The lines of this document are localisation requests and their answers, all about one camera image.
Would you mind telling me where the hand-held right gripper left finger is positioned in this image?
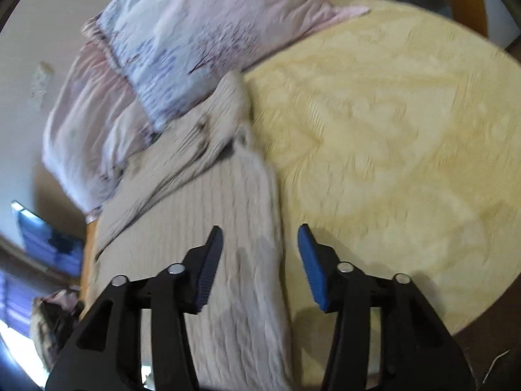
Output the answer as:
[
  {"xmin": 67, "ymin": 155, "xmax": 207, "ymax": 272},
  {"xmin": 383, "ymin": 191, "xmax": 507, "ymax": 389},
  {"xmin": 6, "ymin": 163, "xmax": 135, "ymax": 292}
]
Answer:
[{"xmin": 45, "ymin": 225, "xmax": 224, "ymax": 391}]

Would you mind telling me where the window with blue curtain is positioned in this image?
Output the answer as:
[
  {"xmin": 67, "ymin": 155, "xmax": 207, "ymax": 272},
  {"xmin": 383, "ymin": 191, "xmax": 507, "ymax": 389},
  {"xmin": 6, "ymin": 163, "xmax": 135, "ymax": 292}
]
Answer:
[{"xmin": 0, "ymin": 200, "xmax": 85, "ymax": 335}]

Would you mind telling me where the patterned cloth bundle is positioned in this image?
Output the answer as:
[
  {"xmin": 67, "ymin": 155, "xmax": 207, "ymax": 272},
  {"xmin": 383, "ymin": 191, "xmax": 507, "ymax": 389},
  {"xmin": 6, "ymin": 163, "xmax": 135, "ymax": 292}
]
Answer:
[{"xmin": 32, "ymin": 287, "xmax": 85, "ymax": 369}]

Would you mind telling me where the beige knitted sweater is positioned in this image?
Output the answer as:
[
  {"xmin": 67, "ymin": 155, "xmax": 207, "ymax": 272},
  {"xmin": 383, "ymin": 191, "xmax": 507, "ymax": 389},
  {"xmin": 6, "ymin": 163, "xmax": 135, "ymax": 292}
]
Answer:
[{"xmin": 94, "ymin": 70, "xmax": 294, "ymax": 388}]

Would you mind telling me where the pink floral pillow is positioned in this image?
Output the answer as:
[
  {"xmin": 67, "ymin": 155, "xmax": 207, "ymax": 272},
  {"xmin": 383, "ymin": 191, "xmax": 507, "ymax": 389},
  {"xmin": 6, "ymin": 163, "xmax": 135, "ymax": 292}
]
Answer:
[
  {"xmin": 83, "ymin": 0, "xmax": 371, "ymax": 131},
  {"xmin": 42, "ymin": 41, "xmax": 155, "ymax": 223}
]

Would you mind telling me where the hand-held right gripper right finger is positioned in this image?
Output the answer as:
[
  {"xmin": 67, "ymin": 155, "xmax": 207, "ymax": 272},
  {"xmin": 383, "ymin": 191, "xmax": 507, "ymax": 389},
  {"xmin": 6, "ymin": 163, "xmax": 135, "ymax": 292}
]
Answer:
[{"xmin": 297, "ymin": 223, "xmax": 478, "ymax": 391}]

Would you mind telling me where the yellow textured blanket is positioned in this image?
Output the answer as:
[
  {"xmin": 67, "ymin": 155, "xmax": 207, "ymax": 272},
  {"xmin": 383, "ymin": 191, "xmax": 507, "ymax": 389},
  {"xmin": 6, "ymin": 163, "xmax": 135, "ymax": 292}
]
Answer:
[{"xmin": 243, "ymin": 0, "xmax": 521, "ymax": 387}]

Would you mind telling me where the wooden bed frame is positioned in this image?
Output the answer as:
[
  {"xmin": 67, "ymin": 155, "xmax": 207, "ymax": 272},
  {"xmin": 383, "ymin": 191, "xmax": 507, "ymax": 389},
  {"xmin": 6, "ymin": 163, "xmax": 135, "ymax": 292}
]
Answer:
[{"xmin": 78, "ymin": 216, "xmax": 102, "ymax": 322}]

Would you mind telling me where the white wall switch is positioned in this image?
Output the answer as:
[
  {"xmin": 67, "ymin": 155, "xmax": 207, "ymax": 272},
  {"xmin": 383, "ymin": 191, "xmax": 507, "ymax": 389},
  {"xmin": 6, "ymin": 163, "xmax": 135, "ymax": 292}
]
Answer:
[{"xmin": 30, "ymin": 62, "xmax": 53, "ymax": 109}]

